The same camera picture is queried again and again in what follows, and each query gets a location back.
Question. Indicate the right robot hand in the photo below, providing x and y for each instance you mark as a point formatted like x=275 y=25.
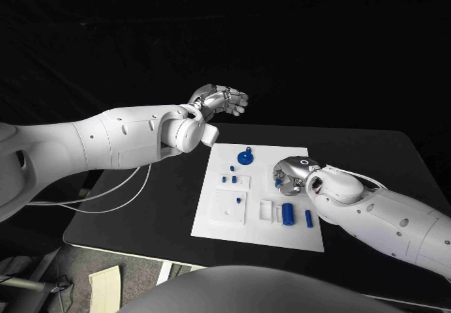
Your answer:
x=294 y=168

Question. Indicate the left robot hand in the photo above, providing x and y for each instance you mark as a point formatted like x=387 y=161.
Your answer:
x=225 y=100

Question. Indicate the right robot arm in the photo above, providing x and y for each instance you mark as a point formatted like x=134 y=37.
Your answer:
x=380 y=217

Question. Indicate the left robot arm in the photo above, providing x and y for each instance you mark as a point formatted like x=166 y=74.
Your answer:
x=105 y=137

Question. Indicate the white task board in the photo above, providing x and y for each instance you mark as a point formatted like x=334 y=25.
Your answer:
x=256 y=210

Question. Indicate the blue gear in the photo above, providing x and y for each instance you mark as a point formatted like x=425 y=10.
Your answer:
x=245 y=157

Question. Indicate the thick blue cylinder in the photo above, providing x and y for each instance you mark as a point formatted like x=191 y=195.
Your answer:
x=287 y=214

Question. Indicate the thin blue cylinder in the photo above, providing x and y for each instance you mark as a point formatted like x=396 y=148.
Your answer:
x=308 y=218

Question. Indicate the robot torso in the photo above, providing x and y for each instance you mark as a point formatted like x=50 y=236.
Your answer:
x=261 y=291

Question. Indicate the beige cardboard piece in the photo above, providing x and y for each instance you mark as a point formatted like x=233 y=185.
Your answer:
x=104 y=289

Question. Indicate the grey metal stand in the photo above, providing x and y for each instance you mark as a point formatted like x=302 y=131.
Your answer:
x=24 y=285

